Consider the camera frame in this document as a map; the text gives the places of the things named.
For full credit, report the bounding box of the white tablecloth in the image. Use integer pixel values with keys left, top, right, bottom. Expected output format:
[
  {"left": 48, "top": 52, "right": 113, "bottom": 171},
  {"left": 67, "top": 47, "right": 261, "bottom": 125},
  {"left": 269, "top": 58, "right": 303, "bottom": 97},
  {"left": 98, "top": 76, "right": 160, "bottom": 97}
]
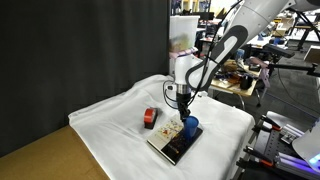
[{"left": 68, "top": 73, "right": 256, "bottom": 180}]

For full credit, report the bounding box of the black pen cup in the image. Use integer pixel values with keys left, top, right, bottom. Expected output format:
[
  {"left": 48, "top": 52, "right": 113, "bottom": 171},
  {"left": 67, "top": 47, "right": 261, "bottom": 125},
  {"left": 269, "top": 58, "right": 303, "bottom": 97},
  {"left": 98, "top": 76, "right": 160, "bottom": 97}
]
[{"left": 239, "top": 75, "right": 253, "bottom": 90}]

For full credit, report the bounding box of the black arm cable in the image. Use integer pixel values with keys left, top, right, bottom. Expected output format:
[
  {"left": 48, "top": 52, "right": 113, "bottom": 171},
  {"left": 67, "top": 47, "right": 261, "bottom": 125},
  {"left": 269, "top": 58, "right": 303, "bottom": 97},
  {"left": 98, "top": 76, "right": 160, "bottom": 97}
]
[{"left": 162, "top": 0, "right": 246, "bottom": 110}]

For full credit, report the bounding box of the cluttered wooden desk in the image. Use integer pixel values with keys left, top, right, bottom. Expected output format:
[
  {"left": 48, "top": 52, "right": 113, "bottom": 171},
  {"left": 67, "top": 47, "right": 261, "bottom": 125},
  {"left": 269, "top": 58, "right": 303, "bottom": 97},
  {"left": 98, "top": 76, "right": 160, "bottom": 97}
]
[{"left": 208, "top": 58, "right": 266, "bottom": 98}]

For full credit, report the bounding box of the black mesh tray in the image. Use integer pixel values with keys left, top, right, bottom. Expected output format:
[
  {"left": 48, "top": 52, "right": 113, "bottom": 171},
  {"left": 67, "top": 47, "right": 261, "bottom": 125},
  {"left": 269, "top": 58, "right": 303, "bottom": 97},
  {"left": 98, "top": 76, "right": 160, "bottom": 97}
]
[{"left": 143, "top": 108, "right": 159, "bottom": 130}]

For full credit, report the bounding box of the discrete mathematics book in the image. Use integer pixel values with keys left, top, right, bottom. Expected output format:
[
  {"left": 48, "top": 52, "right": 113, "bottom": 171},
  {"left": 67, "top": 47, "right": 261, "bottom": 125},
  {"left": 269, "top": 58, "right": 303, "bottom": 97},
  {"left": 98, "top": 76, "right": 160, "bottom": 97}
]
[{"left": 146, "top": 115, "right": 204, "bottom": 166}]

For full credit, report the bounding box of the blue plastic cup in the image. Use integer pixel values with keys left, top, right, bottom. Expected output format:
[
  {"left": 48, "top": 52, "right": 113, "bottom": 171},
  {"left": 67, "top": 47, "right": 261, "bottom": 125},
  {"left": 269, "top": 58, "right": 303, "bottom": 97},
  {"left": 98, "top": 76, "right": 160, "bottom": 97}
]
[{"left": 182, "top": 115, "right": 200, "bottom": 140}]

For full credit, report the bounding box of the silver metal bracket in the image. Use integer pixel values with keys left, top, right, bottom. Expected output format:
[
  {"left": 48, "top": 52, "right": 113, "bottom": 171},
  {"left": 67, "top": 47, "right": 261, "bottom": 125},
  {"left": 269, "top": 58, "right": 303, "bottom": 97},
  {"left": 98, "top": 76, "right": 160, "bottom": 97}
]
[{"left": 279, "top": 125, "right": 306, "bottom": 144}]

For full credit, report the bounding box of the black curtain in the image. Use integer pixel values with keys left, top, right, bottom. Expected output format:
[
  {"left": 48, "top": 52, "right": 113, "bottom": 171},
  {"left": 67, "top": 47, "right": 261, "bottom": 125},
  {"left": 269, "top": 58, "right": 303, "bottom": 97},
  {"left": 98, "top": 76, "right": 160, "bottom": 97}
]
[{"left": 0, "top": 0, "right": 171, "bottom": 158}]

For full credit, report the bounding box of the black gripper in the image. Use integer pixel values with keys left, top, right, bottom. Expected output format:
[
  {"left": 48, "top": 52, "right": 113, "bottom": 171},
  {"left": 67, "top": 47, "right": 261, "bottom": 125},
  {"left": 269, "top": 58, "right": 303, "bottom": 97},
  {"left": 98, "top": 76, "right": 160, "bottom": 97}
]
[{"left": 175, "top": 83, "right": 192, "bottom": 122}]

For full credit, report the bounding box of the translucent plastic container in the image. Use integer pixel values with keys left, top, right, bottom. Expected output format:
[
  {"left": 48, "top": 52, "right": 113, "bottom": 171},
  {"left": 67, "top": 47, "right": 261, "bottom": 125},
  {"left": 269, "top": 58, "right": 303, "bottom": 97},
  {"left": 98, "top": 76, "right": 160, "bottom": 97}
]
[{"left": 169, "top": 14, "right": 198, "bottom": 54}]

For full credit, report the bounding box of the black camera stand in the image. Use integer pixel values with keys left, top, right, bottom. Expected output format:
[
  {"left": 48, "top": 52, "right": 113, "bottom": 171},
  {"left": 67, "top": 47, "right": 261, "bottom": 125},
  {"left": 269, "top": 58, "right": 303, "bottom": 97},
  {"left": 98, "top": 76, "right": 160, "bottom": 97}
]
[{"left": 263, "top": 43, "right": 320, "bottom": 78}]

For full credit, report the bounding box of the black orange bar clamp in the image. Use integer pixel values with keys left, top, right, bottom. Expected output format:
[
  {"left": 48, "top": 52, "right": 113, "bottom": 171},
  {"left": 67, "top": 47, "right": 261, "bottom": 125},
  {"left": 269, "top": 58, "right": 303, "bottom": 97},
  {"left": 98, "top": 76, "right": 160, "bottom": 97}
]
[
  {"left": 243, "top": 145, "right": 278, "bottom": 168},
  {"left": 253, "top": 114, "right": 283, "bottom": 133}
]

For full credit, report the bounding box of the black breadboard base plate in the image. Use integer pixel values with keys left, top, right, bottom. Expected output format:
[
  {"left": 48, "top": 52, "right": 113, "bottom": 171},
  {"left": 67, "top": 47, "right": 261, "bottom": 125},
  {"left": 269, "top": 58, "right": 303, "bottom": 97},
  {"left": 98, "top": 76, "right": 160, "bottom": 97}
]
[{"left": 238, "top": 128, "right": 301, "bottom": 180}]

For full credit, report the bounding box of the short aluminium extrusion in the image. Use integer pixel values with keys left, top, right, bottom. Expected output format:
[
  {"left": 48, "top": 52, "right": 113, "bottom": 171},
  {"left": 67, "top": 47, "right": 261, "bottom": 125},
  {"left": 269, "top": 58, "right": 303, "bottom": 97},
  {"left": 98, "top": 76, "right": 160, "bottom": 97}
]
[{"left": 274, "top": 151, "right": 320, "bottom": 178}]

